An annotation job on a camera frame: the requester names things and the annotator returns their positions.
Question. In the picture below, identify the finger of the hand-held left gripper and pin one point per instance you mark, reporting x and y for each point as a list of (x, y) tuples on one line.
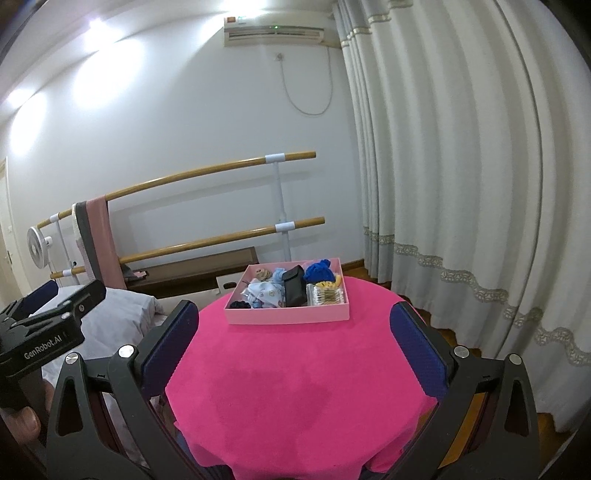
[(85, 297), (40, 295)]

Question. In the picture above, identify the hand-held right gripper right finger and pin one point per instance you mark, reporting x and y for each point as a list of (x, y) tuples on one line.
[(415, 350)]

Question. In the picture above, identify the white pleated curtain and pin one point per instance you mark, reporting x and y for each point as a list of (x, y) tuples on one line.
[(461, 161)]

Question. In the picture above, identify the blue cartoon printed cloth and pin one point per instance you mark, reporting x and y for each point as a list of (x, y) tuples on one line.
[(265, 293)]

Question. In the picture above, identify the pink towel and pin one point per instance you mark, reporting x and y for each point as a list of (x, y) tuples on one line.
[(106, 240)]

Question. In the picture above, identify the yellow crochet toy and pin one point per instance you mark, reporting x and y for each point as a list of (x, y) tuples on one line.
[(333, 280)]

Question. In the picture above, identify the round pink table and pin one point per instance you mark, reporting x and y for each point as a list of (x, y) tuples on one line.
[(300, 369)]

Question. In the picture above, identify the person's left hand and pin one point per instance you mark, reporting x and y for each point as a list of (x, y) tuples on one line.
[(21, 424)]

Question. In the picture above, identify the black leather pouch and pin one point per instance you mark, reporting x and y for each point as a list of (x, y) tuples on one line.
[(294, 286)]

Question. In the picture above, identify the pink cardboard box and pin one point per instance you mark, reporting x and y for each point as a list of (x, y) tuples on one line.
[(286, 315)]

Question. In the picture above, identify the dark bench with white drawers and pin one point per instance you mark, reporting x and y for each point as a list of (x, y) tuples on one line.
[(194, 270)]

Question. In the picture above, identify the royal blue knit piece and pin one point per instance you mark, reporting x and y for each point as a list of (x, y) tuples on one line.
[(317, 271)]

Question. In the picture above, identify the white door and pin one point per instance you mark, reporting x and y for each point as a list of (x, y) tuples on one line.
[(7, 221)]

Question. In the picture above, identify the white wall air conditioner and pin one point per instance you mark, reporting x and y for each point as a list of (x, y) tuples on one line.
[(272, 32)]

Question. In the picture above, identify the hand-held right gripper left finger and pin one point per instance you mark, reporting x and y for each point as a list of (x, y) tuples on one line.
[(171, 346)]

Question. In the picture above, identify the long wooden barre rail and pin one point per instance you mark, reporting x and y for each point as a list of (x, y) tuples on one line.
[(207, 170)]

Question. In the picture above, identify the small white fan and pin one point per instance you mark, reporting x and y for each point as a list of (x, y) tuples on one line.
[(36, 247)]

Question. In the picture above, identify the grey towel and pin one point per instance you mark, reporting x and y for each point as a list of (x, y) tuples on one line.
[(88, 240)]

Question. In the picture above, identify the white barre post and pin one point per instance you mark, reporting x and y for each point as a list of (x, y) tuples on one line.
[(278, 198), (59, 244)]

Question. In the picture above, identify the short wooden barre rail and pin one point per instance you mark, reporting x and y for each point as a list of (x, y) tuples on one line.
[(207, 242)]

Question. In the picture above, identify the black scrunchie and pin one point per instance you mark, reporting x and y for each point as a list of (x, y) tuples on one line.
[(240, 304)]

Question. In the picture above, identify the clear bag of cotton swabs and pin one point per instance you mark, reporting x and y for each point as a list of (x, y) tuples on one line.
[(325, 294)]

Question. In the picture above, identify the light blue knit piece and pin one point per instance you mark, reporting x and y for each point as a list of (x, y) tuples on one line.
[(280, 275)]

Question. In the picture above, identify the brown scrunchie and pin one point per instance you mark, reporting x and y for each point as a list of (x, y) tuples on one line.
[(262, 273)]

